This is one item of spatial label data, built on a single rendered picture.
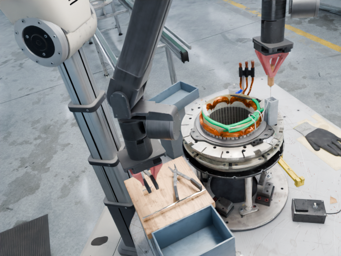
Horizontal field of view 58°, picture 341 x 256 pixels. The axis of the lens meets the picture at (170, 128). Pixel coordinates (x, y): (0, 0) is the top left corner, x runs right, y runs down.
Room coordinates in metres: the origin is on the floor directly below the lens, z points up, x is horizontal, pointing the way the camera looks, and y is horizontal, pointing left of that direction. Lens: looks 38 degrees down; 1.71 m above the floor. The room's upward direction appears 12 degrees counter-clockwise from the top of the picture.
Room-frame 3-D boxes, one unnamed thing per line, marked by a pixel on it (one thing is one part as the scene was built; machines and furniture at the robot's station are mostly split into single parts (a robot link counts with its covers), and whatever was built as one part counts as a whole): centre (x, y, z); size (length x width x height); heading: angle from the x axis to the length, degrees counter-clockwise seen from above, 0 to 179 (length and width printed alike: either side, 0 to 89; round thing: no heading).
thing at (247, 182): (0.63, -0.21, 0.91); 0.02 x 0.02 x 0.21
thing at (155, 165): (0.52, 0.08, 1.20); 0.07 x 0.07 x 0.09; 17
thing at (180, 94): (1.02, -0.01, 0.92); 0.25 x 0.11 x 0.28; 125
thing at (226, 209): (0.65, -0.13, 0.83); 0.05 x 0.04 x 0.02; 42
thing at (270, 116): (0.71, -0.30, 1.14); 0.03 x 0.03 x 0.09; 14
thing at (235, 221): (0.75, -0.19, 0.80); 0.39 x 0.39 x 0.01
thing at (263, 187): (0.68, -0.28, 0.85); 0.06 x 0.04 x 0.05; 146
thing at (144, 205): (0.56, 0.05, 1.05); 0.20 x 0.19 x 0.02; 17
